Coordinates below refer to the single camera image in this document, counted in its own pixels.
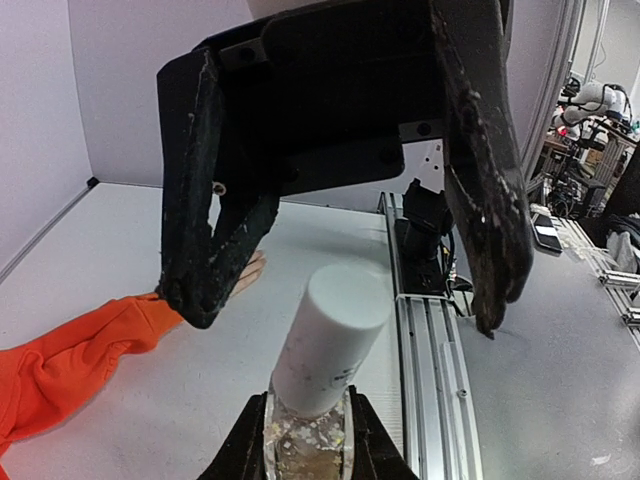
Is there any aluminium front rail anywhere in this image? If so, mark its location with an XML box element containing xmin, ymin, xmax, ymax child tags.
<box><xmin>378</xmin><ymin>192</ymin><xmax>484</xmax><ymax>479</ymax></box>

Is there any background lab robot arm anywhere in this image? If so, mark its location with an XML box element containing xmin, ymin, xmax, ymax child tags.
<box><xmin>550</xmin><ymin>81</ymin><xmax>633</xmax><ymax>140</ymax></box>

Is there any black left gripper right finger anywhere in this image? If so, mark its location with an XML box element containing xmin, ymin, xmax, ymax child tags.
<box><xmin>349</xmin><ymin>386</ymin><xmax>418</xmax><ymax>480</ymax></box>

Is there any orange sweatshirt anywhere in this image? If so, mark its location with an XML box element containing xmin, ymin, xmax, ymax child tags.
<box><xmin>1</xmin><ymin>294</ymin><xmax>182</xmax><ymax>452</ymax></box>

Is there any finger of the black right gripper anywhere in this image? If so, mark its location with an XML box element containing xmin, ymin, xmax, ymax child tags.
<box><xmin>156</xmin><ymin>49</ymin><xmax>280</xmax><ymax>329</ymax></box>
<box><xmin>431</xmin><ymin>1</ymin><xmax>534</xmax><ymax>338</ymax></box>

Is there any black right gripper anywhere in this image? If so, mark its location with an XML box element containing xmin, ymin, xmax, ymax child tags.
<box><xmin>155</xmin><ymin>0</ymin><xmax>514</xmax><ymax>199</ymax></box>

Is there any mannequin hand with nails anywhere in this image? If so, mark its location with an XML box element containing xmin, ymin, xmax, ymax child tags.
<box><xmin>231</xmin><ymin>250</ymin><xmax>266</xmax><ymax>297</ymax></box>

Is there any black smartphone on table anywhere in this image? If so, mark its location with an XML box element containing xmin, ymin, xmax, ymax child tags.
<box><xmin>531</xmin><ymin>213</ymin><xmax>563</xmax><ymax>256</ymax></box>

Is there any white nail polish cap brush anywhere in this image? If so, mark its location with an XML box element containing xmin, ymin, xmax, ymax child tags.
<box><xmin>271</xmin><ymin>264</ymin><xmax>392</xmax><ymax>418</ymax></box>

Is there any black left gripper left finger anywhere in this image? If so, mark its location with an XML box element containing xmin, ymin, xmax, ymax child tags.
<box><xmin>198</xmin><ymin>392</ymin><xmax>267</xmax><ymax>480</ymax></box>

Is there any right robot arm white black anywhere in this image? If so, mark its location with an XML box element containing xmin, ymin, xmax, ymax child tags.
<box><xmin>156</xmin><ymin>1</ymin><xmax>533</xmax><ymax>336</ymax></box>

